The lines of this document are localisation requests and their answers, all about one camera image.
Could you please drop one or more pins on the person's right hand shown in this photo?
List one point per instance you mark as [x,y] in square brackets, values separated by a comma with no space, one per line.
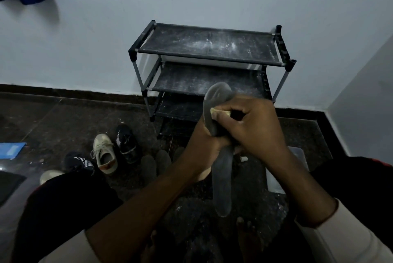
[258,127]

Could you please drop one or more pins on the person's left hand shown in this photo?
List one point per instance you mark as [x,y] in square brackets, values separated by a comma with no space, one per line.
[199,152]

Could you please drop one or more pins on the person's right fingers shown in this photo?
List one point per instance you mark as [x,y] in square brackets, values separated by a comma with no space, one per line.
[226,121]

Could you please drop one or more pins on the person's left fingers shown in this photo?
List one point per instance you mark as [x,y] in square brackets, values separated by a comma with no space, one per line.
[222,145]

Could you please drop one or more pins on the yellow sponge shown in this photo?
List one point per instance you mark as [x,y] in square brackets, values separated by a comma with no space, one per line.
[227,113]

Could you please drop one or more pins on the grey shoe insole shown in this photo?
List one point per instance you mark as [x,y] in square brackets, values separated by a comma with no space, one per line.
[178,152]
[222,186]
[163,161]
[148,169]

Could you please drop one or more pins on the person's right forearm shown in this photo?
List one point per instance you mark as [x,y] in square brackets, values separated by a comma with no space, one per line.
[299,189]

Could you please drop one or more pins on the person's left forearm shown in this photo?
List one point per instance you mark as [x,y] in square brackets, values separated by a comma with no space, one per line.
[147,207]

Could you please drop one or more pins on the clear plastic container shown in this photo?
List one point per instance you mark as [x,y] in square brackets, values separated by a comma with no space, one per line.
[299,156]

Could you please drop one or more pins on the black metal shoe rack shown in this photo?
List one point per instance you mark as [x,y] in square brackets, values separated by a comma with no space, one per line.
[208,43]

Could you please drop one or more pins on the black sneaker white logo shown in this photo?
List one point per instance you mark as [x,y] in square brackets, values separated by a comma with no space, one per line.
[126,143]

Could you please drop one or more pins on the person's right foot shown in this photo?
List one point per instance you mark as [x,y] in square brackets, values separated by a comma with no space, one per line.
[247,241]

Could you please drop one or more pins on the person's foot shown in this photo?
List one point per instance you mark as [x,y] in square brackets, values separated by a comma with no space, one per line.
[247,241]
[152,249]

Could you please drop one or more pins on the person's left foot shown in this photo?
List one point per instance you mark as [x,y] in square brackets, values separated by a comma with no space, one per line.
[152,249]

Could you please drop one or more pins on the black sneaker white stripes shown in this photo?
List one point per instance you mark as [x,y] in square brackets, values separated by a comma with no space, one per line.
[79,163]

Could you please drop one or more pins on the person's left leg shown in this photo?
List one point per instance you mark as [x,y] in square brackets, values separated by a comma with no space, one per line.
[61,210]

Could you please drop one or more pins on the white shoe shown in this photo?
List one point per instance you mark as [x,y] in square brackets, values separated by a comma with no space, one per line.
[50,175]

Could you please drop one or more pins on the blue flat packet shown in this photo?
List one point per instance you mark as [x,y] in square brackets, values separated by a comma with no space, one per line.
[11,150]

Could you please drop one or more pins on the dark flat mat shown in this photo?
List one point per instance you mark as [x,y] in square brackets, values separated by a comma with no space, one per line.
[9,186]

